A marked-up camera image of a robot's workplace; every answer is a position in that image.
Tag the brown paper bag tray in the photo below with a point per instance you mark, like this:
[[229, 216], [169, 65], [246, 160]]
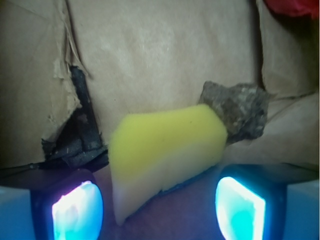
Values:
[[152, 55]]

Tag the black tape patch bottom left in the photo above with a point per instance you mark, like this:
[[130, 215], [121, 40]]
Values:
[[79, 145]]

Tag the brown rock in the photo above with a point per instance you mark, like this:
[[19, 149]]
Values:
[[243, 108]]

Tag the yellow green sponge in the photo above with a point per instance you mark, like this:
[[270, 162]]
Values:
[[153, 152]]

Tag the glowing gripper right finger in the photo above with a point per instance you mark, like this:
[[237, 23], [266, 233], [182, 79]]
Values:
[[269, 201]]

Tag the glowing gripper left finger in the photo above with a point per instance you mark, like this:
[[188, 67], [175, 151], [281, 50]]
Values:
[[58, 204]]

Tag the crumpled red paper ball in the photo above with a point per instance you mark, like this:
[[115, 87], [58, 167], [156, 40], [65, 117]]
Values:
[[295, 8]]

